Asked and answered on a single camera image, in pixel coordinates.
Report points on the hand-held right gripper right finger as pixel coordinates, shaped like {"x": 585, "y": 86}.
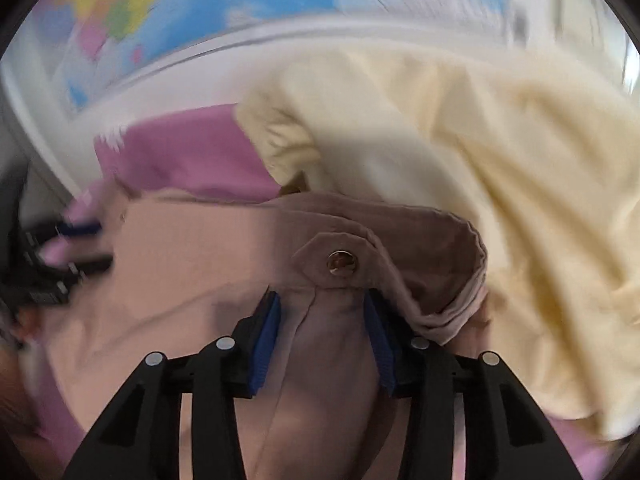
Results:
{"x": 382, "y": 345}

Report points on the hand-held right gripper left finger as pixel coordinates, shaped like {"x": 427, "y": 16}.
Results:
{"x": 265, "y": 340}

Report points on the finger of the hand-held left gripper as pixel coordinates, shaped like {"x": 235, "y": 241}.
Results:
{"x": 85, "y": 265}
{"x": 80, "y": 229}

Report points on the pink jacket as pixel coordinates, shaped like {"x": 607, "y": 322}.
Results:
{"x": 200, "y": 260}

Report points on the cream garment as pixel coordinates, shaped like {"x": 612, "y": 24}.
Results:
{"x": 450, "y": 160}

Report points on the pink floral blanket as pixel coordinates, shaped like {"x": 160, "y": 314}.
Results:
{"x": 200, "y": 160}

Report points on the colourful wall map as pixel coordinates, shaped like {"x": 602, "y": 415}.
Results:
{"x": 250, "y": 10}

